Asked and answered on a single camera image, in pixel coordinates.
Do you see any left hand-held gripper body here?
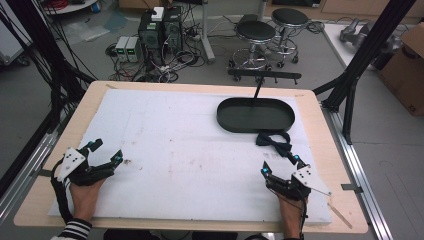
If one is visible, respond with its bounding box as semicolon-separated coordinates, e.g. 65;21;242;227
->
54;146;117;187

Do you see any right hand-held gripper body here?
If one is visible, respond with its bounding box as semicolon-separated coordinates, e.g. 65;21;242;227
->
265;165;333;202

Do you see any dark bow tie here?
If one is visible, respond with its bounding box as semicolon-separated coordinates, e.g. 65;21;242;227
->
255;131;294;158

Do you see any person's right hand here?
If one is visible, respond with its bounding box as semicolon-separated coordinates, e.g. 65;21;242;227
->
277;194;308;234

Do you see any person's left hand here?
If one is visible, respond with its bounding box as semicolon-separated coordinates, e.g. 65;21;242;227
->
68;178;107;223

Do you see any wooden stick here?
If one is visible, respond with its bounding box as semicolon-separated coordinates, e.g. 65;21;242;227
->
326;202;354;230

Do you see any black oval tray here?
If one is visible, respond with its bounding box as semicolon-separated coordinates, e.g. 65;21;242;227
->
216;96;297;135

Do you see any white foam mat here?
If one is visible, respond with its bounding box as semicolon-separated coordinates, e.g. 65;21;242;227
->
47;87;334;225

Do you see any black rack with pole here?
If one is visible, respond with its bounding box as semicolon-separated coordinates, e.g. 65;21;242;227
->
227;68;303;100

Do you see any grey power supply unit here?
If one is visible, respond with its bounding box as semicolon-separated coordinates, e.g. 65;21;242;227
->
114;35;130;63
125;36;142;63

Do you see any black computer tower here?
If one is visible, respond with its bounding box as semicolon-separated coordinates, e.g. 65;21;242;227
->
137;11;166;66
162;5;185;55

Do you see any black round stool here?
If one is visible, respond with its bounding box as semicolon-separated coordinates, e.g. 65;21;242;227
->
228;19;278;83
269;7;310;69

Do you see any round white table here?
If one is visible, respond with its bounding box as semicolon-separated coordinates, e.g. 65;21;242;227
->
42;0;100;16

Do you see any cardboard box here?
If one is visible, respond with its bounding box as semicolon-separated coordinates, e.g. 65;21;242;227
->
377;22;424;118

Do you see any grey device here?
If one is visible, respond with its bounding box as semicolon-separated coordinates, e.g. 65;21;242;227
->
339;17;379;44

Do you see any white box on computer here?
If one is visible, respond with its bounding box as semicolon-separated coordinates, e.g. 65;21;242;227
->
150;6;166;22

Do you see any grey table leg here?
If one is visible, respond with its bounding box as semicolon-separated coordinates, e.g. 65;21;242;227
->
199;0;217;65

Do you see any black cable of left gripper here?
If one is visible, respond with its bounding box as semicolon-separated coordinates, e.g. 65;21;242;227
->
49;159;75;224

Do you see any aluminium rail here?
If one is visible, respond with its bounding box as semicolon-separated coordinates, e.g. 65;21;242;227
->
320;101;395;240
0;128;66;223

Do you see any black frame with cable bundle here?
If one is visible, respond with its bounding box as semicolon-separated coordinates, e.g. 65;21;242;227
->
0;0;98;134

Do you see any tangle of floor cables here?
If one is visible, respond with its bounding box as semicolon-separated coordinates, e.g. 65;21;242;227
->
104;6;218;84

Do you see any black metal frame post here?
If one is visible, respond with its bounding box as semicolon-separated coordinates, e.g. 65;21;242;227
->
312;0;418;146

